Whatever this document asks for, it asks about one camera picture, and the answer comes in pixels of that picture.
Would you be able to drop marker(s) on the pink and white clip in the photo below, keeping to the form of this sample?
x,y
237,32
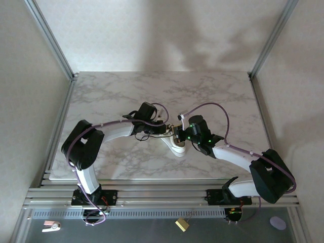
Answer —
x,y
51,226

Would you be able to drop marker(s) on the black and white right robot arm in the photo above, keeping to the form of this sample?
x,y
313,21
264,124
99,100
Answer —
x,y
272,174

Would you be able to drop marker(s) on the aluminium corner post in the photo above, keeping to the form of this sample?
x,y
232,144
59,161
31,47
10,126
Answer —
x,y
273,38
50,38

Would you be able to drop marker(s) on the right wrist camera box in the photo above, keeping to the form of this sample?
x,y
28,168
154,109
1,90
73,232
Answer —
x,y
181,121

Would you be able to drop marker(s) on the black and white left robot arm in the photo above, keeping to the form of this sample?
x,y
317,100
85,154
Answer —
x,y
82,149

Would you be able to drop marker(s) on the brass padlock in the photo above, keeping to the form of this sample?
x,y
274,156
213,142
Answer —
x,y
182,224

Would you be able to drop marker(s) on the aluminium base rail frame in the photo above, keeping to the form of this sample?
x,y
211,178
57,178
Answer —
x,y
162,195

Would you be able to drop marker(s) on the white shoe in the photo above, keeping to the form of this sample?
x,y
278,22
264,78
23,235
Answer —
x,y
177,148

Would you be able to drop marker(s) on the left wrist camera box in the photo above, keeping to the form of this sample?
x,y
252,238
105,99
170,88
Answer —
x,y
159,115

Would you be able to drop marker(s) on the aluminium side rail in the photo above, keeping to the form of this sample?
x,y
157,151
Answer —
x,y
262,114
62,121

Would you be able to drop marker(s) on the purple oval object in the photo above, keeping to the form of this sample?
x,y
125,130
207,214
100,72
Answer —
x,y
277,223

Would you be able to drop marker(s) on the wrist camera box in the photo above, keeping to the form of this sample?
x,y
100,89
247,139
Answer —
x,y
181,121
159,115

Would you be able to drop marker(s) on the base electronics board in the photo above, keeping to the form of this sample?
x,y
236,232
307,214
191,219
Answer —
x,y
97,213
234,214

